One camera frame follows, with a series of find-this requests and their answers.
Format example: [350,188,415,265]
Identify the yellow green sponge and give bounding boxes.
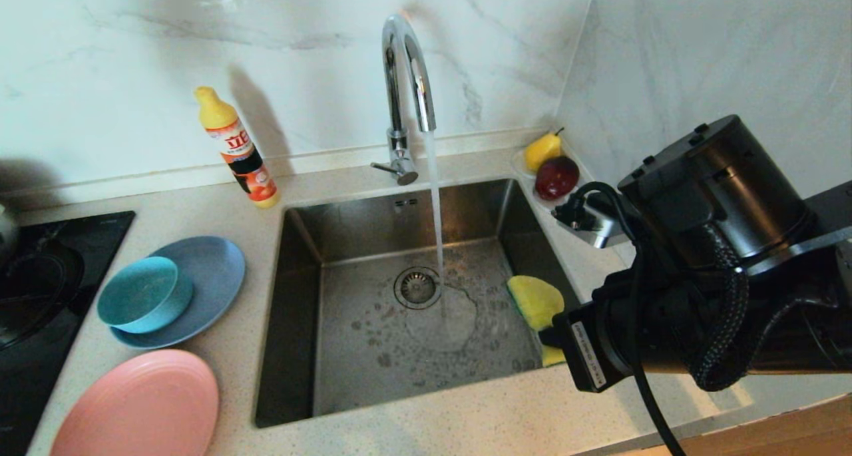
[507,275,568,369]

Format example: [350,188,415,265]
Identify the chrome gooseneck faucet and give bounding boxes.
[371,15,437,187]

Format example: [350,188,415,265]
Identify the blue-grey plate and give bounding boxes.
[109,236,246,349]

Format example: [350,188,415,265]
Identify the yellow-capped detergent bottle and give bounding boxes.
[194,87,281,209]

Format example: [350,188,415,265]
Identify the teal bowl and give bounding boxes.
[97,256,194,334]

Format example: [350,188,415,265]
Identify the stainless steel sink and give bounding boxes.
[254,178,586,429]

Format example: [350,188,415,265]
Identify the small white dish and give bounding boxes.
[511,148,584,215]

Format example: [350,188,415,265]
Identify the round metal drain strainer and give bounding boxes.
[393,266,443,310]

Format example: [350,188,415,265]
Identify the dark red apple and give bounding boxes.
[534,156,580,201]

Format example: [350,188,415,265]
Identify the running water stream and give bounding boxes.
[425,131,449,318]

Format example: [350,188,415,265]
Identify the yellow pear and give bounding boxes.
[524,128,565,173]

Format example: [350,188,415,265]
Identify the pink plate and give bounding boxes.
[50,349,220,456]

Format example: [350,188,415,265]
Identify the black glass cooktop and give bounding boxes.
[0,211,136,456]

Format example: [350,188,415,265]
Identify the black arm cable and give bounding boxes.
[566,181,688,456]

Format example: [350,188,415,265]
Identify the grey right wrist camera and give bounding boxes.
[551,188,628,249]

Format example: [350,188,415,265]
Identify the black braided cable sleeve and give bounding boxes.
[689,222,751,391]

